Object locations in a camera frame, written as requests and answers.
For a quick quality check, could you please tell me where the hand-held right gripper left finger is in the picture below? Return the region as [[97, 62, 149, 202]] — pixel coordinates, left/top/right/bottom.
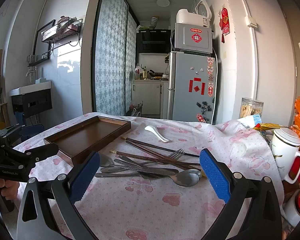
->
[[16, 151, 101, 240]]

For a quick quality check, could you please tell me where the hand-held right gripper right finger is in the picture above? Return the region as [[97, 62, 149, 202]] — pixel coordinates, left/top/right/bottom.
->
[[199, 148, 283, 240]]

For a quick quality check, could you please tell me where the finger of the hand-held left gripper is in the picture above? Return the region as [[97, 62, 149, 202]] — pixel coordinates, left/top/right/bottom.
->
[[11, 142, 59, 167], [0, 124, 45, 142]]

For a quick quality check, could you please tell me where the small metal spoon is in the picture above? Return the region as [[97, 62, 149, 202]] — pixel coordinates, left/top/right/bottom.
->
[[100, 164, 150, 173]]

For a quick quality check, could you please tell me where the spade-shaped metal spoon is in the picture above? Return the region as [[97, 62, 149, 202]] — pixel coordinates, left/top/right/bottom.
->
[[99, 152, 115, 167]]

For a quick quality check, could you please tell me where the large metal spoon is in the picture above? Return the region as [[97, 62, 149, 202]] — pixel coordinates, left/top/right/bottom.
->
[[95, 169, 201, 187]]

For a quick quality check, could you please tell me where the brown wooden tray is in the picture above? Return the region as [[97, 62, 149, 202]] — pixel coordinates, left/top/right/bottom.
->
[[43, 115, 132, 166]]

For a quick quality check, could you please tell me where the metal fork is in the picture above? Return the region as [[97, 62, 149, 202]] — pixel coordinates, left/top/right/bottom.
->
[[140, 148, 185, 167]]

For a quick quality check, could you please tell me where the white ceramic spoon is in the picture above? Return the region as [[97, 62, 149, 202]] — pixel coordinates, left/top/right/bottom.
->
[[144, 125, 170, 143]]

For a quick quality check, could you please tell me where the person's left hand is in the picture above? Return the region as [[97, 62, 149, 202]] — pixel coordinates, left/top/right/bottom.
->
[[0, 179, 20, 202]]

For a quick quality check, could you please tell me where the metal faucet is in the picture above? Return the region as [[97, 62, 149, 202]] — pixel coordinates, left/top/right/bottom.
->
[[26, 66, 38, 83]]

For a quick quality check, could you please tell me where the pink printed tablecloth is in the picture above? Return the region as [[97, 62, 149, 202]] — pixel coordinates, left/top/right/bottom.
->
[[12, 112, 285, 240]]

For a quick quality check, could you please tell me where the blue white packet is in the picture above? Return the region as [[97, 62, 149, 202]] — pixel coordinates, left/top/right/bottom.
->
[[240, 114, 263, 128]]

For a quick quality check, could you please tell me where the gold foil bag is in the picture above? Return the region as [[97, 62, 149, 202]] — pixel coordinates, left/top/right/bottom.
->
[[252, 122, 279, 133]]

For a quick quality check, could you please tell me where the white lidded mug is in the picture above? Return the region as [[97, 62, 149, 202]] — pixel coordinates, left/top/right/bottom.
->
[[269, 127, 300, 183]]

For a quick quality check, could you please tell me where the glass snack jar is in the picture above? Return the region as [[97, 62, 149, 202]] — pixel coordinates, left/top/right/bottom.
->
[[239, 97, 264, 120]]

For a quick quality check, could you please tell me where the white cup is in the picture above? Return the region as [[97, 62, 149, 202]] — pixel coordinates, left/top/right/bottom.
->
[[284, 192, 300, 227]]

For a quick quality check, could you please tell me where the grey refrigerator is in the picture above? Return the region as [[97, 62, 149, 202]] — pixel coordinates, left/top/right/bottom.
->
[[167, 51, 217, 124]]

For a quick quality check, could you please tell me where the white kitchen cabinet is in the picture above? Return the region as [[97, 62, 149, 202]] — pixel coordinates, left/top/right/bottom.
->
[[131, 80, 169, 117]]

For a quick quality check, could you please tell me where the patterned sliding door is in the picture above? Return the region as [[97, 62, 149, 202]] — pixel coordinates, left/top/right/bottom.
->
[[91, 0, 138, 117]]

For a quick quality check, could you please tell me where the grey room door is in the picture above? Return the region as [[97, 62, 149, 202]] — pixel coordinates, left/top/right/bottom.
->
[[275, 0, 300, 128]]

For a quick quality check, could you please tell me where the grey microwave oven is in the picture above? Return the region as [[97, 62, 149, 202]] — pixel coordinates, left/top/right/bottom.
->
[[170, 22, 213, 55]]

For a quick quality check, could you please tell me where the black range hood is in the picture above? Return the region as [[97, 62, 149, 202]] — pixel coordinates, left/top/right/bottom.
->
[[136, 29, 172, 54]]

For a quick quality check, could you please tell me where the white rice cooker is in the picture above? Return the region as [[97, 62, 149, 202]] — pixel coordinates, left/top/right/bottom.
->
[[176, 0, 212, 28]]

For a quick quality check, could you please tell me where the grey hose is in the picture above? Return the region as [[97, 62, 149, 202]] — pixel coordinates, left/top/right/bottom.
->
[[211, 47, 218, 125]]

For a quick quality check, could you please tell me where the red wall ornament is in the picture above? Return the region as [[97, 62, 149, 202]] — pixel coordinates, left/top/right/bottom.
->
[[218, 7, 230, 43]]

